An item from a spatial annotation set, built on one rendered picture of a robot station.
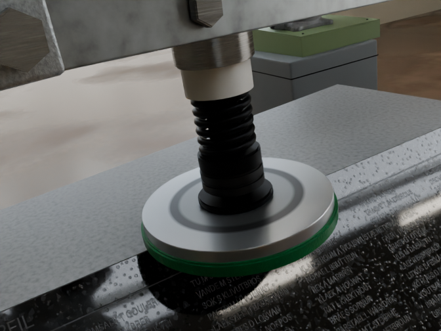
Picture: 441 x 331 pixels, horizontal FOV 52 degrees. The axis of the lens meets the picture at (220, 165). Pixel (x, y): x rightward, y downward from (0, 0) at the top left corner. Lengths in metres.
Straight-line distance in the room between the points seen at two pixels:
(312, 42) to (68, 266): 1.30
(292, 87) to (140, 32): 1.31
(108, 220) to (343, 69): 1.29
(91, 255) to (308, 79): 1.24
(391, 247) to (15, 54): 0.52
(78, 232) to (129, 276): 0.12
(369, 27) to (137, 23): 1.55
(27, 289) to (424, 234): 0.51
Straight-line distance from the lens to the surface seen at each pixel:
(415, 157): 0.73
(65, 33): 0.32
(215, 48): 0.41
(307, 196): 0.48
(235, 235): 0.43
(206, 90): 0.43
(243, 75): 0.43
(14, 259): 0.60
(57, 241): 0.61
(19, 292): 0.54
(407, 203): 0.69
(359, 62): 1.80
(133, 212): 0.62
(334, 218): 0.47
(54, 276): 0.54
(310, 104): 0.96
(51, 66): 0.29
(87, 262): 0.54
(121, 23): 0.33
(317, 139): 0.76
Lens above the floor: 1.12
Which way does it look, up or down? 23 degrees down
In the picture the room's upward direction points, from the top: 9 degrees counter-clockwise
